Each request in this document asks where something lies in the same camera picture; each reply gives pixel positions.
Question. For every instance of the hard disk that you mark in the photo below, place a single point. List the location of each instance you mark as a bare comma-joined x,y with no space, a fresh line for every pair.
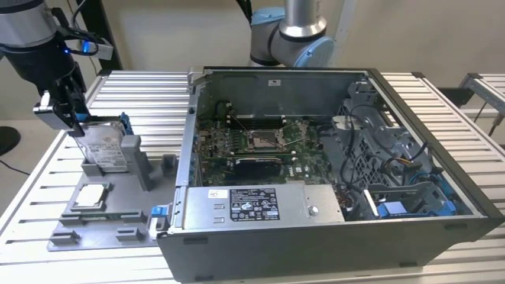
104,148

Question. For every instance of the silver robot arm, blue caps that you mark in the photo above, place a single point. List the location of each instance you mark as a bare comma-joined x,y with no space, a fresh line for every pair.
300,29

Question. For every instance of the metal disk bay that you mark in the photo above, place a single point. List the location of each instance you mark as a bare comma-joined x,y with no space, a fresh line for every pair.
399,186

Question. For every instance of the white box on wrist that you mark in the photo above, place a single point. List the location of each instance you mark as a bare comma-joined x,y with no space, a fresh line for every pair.
104,48

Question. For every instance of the black round base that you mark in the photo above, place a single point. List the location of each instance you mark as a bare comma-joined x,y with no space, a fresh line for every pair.
9,140

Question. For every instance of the black case latch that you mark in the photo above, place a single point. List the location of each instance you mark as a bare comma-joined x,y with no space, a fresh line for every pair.
192,111

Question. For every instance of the silver CPU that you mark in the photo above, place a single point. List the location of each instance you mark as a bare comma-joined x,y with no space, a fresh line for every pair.
91,196

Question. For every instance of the grey parts rack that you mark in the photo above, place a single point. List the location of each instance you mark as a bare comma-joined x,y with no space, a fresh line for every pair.
130,207

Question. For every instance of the thin metal locking lever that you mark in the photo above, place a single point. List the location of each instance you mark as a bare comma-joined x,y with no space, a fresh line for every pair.
295,133
239,123

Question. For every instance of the green RAM stick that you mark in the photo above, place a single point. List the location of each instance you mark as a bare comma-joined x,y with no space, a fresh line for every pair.
112,216

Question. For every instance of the blue case latch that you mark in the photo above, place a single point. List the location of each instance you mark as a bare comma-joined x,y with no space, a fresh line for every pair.
159,212

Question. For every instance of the black RAM slot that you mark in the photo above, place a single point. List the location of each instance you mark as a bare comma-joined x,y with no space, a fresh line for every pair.
264,154
264,123
264,120
264,117
264,126
264,151

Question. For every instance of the CPU socket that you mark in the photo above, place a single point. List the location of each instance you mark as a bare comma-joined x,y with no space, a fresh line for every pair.
262,141

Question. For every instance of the black graphics card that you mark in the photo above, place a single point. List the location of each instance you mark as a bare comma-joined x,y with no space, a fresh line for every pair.
256,168

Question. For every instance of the green motherboard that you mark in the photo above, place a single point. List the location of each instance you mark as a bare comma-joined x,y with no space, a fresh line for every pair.
312,159

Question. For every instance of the silver power supply unit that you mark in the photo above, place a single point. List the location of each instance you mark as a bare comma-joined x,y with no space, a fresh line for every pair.
316,196

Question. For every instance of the perforated metal drive cage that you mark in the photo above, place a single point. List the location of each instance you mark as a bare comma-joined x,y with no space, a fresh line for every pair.
358,139

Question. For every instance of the open black PC case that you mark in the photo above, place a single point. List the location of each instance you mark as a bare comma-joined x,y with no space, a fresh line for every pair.
276,254

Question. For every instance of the light blue bay tab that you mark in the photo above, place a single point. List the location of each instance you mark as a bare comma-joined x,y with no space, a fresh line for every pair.
392,210

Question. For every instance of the black block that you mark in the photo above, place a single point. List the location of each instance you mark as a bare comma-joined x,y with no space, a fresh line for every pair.
454,96

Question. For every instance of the black frame post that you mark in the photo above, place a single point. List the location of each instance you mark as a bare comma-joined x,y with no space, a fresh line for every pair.
108,29

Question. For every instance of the aluminium rail frame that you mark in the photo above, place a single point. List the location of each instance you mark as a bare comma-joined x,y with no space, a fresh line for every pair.
483,85

